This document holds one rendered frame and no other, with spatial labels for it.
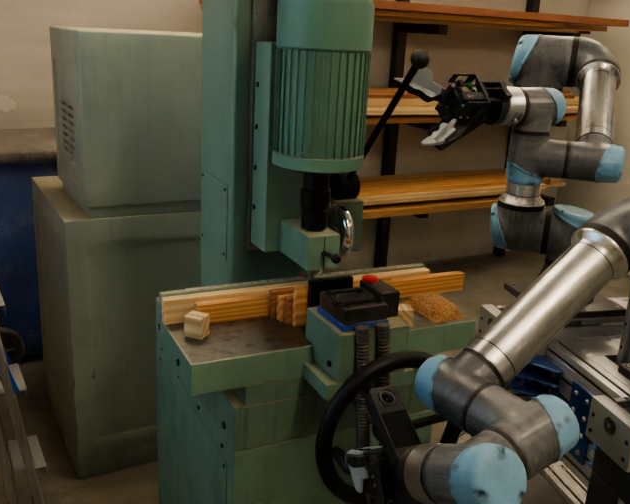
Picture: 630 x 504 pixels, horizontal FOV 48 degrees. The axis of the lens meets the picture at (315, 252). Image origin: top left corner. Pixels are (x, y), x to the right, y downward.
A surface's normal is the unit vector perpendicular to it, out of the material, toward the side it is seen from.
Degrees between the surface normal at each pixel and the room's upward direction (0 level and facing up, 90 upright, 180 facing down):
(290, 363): 90
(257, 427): 90
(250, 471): 90
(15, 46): 90
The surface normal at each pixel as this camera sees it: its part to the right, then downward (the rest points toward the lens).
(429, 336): 0.44, 0.29
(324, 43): 0.00, 0.30
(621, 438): -0.97, 0.02
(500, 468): 0.40, -0.22
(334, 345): -0.90, 0.08
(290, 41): -0.71, 0.18
